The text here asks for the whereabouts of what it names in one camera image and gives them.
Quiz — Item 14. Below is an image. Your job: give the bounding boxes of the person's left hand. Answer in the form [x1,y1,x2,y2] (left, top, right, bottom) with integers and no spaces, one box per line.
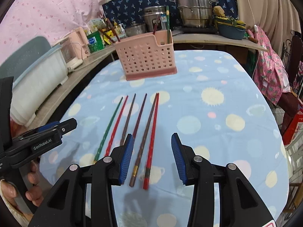
[1,158,43,222]

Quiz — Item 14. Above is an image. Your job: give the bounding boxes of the dark purple chopstick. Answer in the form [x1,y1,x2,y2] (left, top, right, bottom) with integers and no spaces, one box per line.
[106,18,121,42]

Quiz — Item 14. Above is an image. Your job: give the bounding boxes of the red bag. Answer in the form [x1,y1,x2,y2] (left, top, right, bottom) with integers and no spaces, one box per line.
[282,109,302,145]

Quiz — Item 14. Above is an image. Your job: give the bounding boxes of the pink electric kettle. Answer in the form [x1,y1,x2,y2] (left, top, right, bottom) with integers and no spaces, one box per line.
[67,27,90,59]

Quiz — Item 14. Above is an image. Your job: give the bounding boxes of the brown chopstick gold band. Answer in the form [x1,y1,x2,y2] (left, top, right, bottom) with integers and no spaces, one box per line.
[129,94,158,187]

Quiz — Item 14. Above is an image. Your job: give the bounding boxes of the green chopstick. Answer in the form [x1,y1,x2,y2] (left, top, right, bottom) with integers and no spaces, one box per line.
[93,97,123,164]
[166,5,170,44]

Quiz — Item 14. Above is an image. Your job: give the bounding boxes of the red chopstick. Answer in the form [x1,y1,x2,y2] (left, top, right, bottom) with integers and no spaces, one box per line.
[143,93,160,190]
[105,95,128,156]

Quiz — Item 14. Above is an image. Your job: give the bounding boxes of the white blender jar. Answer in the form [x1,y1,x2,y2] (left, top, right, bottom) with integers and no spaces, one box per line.
[60,37,83,71]

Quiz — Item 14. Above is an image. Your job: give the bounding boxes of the beige curtain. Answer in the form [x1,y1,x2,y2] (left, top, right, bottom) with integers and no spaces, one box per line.
[237,0,301,55]

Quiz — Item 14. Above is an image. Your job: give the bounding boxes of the blue patterned cloth backdrop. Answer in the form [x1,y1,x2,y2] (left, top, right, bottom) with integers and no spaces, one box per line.
[102,0,238,27]

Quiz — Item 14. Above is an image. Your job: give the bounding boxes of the pink perforated utensil holder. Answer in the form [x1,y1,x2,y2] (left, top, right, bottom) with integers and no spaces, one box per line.
[115,30,177,80]

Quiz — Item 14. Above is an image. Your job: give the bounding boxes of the dark blue basin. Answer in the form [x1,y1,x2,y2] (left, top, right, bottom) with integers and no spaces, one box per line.
[217,23,246,40]

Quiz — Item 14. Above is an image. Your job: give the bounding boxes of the green box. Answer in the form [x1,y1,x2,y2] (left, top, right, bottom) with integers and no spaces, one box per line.
[87,31,105,53]

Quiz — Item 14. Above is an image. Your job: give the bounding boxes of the maroon chopstick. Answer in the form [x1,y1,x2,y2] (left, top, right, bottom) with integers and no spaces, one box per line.
[133,93,147,139]

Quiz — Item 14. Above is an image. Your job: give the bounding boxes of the pink floral garment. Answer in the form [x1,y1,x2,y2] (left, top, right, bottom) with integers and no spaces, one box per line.
[253,27,291,105]

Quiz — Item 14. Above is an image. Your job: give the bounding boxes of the white wooden chair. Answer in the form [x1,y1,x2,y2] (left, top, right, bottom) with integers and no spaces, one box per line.
[286,132,302,177]

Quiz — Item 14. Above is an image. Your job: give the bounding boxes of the blue dotted tablecloth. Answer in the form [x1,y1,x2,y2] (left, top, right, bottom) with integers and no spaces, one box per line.
[40,50,288,226]

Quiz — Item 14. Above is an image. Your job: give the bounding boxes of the white dish rack tub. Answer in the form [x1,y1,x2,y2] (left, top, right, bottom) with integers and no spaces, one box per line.
[1,36,68,127]

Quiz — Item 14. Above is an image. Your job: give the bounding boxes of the pink dotted sheet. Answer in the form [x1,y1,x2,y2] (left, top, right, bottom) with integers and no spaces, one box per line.
[1,0,103,62]

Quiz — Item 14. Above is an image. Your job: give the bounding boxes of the small steel pot with lid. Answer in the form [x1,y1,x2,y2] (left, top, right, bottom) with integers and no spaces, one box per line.
[125,21,146,37]

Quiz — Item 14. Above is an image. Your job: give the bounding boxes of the stacked steel steamer pot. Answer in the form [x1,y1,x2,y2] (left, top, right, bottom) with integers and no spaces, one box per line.
[177,0,218,28]

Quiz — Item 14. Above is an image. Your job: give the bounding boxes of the silver rice cooker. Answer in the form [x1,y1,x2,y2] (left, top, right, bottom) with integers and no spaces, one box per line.
[143,6,167,32]

